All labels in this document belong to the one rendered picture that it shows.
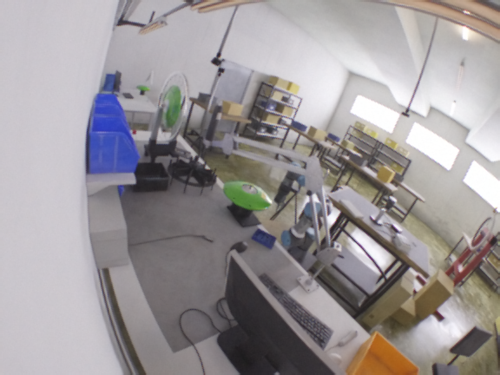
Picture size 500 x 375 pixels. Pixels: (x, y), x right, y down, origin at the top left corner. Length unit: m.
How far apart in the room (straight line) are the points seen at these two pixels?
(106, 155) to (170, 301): 0.59
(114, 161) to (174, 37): 4.94
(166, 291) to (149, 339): 0.22
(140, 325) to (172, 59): 5.39
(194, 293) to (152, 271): 0.20
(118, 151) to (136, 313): 0.59
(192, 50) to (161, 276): 5.38
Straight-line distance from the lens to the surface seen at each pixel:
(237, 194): 1.21
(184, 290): 0.89
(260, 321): 0.58
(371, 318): 2.70
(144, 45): 5.46
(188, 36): 5.73
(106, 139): 0.81
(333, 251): 0.98
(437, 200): 9.67
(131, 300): 0.85
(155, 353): 0.78
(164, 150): 1.68
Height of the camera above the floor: 1.67
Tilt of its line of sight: 26 degrees down
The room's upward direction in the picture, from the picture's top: 22 degrees clockwise
